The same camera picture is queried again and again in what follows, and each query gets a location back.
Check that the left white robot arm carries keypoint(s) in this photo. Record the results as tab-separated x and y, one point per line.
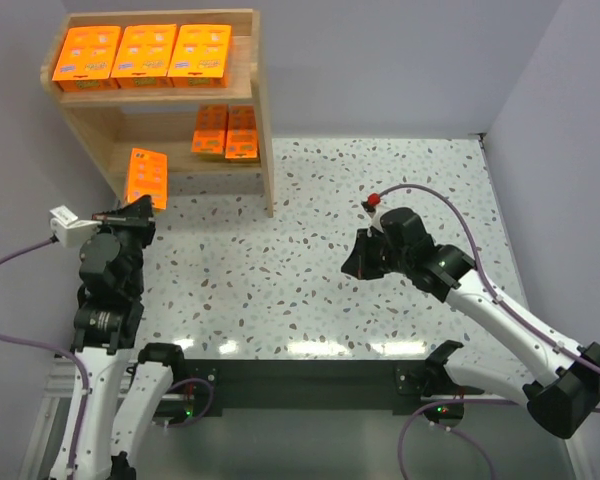
117	388

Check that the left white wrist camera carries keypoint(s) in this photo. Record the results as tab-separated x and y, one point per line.
68	229

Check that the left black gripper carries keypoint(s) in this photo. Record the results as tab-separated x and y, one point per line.
131	220

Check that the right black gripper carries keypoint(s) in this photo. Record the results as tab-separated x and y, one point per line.
372	254

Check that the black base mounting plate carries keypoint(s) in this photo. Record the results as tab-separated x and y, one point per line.
398	386

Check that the wooden two-tier shelf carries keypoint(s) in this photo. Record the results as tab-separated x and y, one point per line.
108	124

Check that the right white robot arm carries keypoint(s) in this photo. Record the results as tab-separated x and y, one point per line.
559	383

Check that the orange sponge box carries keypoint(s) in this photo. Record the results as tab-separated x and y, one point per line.
210	132
201	56
86	59
147	174
144	56
241	136

